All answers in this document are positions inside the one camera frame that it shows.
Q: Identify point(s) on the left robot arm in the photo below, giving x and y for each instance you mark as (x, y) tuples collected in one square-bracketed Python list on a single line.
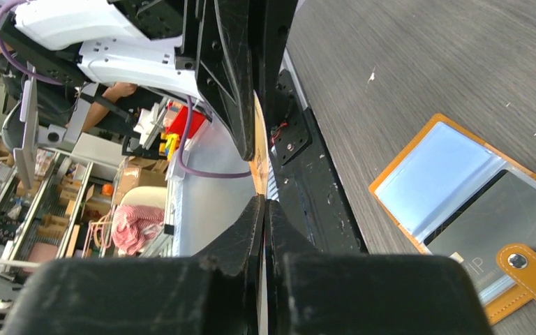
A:
[(73, 42)]

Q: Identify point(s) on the blue credit card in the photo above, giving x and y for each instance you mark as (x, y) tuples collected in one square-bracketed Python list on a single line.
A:
[(436, 177)]

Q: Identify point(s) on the grey office chair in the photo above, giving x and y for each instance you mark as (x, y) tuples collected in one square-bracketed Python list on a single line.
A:
[(38, 120)]

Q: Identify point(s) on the orange card holder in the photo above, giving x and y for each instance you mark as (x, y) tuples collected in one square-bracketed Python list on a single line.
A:
[(517, 261)]

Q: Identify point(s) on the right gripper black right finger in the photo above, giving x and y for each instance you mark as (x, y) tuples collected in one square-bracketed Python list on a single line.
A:
[(315, 292)]

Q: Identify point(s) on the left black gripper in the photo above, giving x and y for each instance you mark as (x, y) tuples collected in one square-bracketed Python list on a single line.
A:
[(224, 74)]

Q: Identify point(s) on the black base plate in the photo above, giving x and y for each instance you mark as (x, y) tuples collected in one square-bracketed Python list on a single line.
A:
[(307, 183)]

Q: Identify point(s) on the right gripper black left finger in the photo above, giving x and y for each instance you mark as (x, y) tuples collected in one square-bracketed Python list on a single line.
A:
[(214, 291)]

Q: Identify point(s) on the orange credit card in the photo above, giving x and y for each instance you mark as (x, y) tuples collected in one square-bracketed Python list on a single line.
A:
[(260, 172)]

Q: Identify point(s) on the red white striped cloth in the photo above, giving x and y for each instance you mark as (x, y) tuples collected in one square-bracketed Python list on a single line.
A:
[(134, 226)]

